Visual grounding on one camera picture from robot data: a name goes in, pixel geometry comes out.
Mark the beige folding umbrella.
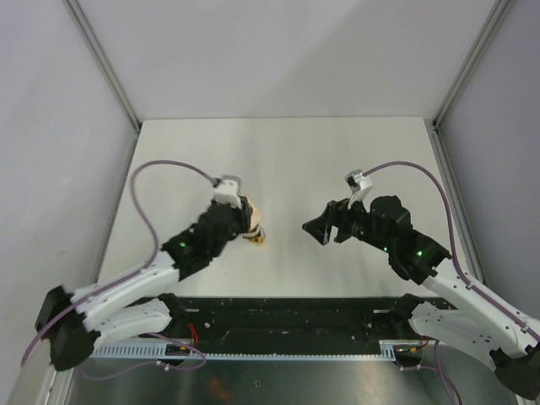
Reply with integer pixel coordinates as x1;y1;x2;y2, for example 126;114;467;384
241;196;266;246

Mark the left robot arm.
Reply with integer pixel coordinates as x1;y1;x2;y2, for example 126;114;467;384
35;199;261;371

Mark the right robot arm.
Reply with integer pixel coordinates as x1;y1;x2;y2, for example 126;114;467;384
302;196;539;401

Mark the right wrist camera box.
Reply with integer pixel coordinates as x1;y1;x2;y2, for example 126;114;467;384
344;170;373;209

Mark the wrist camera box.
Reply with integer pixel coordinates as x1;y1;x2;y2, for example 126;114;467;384
211;175;242;209
344;170;373;209

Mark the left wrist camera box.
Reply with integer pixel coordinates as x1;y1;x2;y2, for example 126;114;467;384
211;175;242;209

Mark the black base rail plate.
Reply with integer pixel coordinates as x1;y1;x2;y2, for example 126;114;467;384
162;297;426;357

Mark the grey slotted cable duct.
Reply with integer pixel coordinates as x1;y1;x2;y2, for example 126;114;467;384
90;341;400;362

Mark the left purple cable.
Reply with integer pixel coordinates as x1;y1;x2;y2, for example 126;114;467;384
19;159;216;366

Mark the right aluminium frame post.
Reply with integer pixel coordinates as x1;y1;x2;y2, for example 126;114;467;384
432;0;516;129

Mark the aluminium frame post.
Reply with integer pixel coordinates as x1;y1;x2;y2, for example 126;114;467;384
62;0;142;133
432;0;516;129

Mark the left aluminium frame post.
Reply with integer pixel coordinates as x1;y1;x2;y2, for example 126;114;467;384
62;0;142;133

